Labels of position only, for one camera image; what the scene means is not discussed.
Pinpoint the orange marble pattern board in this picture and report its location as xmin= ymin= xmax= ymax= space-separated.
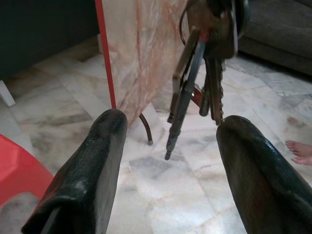
xmin=95 ymin=0 xmax=195 ymax=128

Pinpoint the dark fabric sofa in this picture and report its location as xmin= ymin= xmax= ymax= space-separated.
xmin=237 ymin=0 xmax=312 ymax=76

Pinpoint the bunch of metal keys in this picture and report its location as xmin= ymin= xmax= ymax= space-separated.
xmin=167 ymin=0 xmax=251 ymax=161

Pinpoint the brown curved board leg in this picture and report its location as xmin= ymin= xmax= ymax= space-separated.
xmin=138 ymin=114 xmax=154 ymax=145
xmin=191 ymin=87 xmax=204 ymax=107

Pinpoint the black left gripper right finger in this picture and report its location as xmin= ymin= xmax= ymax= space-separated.
xmin=216 ymin=115 xmax=312 ymax=234

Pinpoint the red plastic stool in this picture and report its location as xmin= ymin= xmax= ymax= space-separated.
xmin=0 ymin=133 xmax=54 ymax=210

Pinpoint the person's bare foot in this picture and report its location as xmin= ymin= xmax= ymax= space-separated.
xmin=285 ymin=140 xmax=312 ymax=166

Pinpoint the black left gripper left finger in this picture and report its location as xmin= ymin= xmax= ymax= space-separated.
xmin=20 ymin=109 xmax=128 ymax=234

